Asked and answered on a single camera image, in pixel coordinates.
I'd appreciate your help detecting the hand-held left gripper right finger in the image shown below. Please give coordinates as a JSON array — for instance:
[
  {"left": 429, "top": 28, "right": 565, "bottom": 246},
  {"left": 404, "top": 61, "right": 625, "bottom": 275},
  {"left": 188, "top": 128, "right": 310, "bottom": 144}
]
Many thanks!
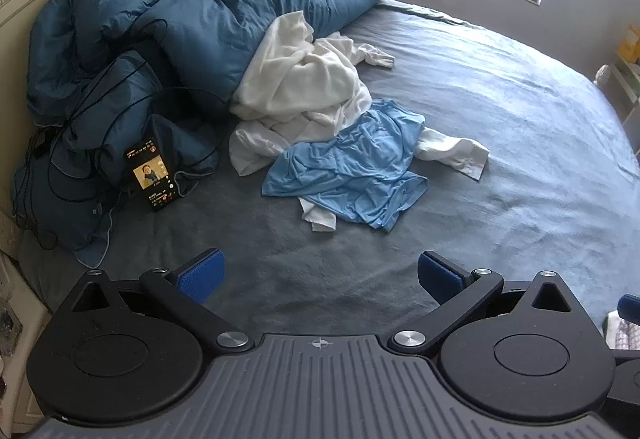
[{"left": 387, "top": 250, "right": 588, "bottom": 356}]

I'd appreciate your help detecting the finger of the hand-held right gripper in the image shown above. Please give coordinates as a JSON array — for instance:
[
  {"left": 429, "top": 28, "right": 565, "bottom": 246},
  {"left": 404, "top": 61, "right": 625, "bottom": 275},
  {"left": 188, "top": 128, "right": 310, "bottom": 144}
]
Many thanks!
[{"left": 617, "top": 294, "right": 640, "bottom": 321}]

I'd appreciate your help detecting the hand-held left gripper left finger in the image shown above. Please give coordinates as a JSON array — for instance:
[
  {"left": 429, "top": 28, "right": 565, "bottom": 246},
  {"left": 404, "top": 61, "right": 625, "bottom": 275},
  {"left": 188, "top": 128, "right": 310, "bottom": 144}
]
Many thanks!
[{"left": 72, "top": 248, "right": 253, "bottom": 356}]

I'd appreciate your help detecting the light blue t-shirt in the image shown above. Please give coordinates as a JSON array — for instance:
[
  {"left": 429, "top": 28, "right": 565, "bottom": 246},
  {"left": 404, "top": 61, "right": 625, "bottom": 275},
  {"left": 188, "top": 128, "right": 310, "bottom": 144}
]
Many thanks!
[{"left": 261, "top": 98, "right": 430, "bottom": 232}]

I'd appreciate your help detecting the black smartphone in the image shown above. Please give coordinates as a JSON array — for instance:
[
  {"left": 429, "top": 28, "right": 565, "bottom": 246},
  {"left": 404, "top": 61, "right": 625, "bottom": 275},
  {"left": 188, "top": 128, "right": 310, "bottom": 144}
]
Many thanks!
[{"left": 123, "top": 136, "right": 179, "bottom": 213}]

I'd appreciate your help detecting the white long-sleeve shirt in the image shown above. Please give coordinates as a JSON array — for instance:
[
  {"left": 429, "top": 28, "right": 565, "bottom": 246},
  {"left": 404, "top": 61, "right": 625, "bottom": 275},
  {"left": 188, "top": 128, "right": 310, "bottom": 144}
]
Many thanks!
[{"left": 229, "top": 106, "right": 491, "bottom": 233}]

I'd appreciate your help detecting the cream garment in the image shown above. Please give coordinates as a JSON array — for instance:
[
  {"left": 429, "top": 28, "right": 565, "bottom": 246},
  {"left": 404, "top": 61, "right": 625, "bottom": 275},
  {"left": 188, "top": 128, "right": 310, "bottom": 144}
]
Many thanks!
[{"left": 231, "top": 12, "right": 396, "bottom": 130}]

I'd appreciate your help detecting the white desk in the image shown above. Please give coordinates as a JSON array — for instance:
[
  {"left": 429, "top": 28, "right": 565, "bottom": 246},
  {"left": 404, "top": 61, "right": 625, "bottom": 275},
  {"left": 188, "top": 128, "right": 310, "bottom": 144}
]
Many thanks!
[{"left": 607, "top": 54, "right": 640, "bottom": 130}]

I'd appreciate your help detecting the yellow box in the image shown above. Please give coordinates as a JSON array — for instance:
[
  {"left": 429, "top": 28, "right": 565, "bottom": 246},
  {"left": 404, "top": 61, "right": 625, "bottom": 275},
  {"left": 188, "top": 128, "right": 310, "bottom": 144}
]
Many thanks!
[{"left": 615, "top": 22, "right": 640, "bottom": 65}]

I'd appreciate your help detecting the black cable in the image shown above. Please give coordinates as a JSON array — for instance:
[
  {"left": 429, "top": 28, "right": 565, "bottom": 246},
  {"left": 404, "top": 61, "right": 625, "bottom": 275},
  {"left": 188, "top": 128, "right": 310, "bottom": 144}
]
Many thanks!
[{"left": 12, "top": 16, "right": 223, "bottom": 250}]

